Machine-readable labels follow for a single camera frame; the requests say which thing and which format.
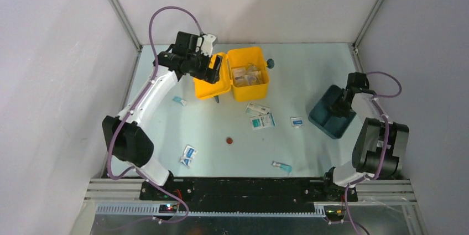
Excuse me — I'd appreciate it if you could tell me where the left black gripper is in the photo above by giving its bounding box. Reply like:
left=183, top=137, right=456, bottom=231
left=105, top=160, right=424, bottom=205
left=187, top=48, right=222, bottom=84

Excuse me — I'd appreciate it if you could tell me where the teal divided tray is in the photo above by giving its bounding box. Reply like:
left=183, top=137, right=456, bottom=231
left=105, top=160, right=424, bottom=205
left=308, top=85, right=357, bottom=139

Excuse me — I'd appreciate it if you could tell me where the yellow medicine kit box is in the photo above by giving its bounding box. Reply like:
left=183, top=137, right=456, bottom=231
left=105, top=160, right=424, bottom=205
left=194, top=46, right=274, bottom=102

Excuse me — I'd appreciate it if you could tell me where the teal header plastic bag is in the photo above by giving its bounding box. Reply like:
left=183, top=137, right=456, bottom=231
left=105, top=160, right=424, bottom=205
left=172, top=96, right=187, bottom=106

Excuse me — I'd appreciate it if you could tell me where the tape roll clear bag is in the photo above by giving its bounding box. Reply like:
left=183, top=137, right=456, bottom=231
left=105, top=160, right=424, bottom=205
left=246, top=64, right=263, bottom=86

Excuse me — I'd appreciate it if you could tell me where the small white blue sachet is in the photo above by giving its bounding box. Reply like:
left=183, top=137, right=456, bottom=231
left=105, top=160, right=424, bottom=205
left=290, top=117, right=304, bottom=128

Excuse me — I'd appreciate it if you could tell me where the white long gauze packet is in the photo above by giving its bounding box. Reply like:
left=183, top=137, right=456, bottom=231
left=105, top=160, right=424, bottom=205
left=245, top=102, right=271, bottom=116

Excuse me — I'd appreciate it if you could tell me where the teal medical gauze packet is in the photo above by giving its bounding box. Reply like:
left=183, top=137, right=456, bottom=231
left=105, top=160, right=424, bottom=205
left=249, top=113, right=275, bottom=130

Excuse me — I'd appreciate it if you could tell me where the white blue alcohol pad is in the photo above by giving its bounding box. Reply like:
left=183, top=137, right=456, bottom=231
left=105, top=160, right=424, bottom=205
left=180, top=157, right=192, bottom=168
left=183, top=145, right=197, bottom=159

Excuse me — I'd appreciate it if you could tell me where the teal capped small tube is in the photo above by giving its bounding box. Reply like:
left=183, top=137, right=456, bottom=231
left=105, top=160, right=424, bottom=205
left=272, top=161, right=293, bottom=174

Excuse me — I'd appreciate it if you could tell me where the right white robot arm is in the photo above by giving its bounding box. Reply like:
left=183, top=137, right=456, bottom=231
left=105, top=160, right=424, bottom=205
left=321, top=72, right=410, bottom=201

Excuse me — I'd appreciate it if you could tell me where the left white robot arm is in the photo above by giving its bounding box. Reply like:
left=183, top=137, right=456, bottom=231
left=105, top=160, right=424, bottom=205
left=102, top=32, right=222, bottom=200

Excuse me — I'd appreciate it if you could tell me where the grey kit latch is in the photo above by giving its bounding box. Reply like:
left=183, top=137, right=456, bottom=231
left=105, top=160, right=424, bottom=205
left=266, top=59, right=275, bottom=69

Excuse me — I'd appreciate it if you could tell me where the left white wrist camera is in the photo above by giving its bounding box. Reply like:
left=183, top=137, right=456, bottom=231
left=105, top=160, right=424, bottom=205
left=198, top=34, right=217, bottom=57

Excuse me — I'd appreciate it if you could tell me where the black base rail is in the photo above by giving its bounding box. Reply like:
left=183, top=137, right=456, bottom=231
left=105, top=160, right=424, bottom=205
left=139, top=177, right=358, bottom=213

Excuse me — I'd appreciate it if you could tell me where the aluminium frame front beam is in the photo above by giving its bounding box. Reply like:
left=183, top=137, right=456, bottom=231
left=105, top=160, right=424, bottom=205
left=72, top=177, right=428, bottom=234

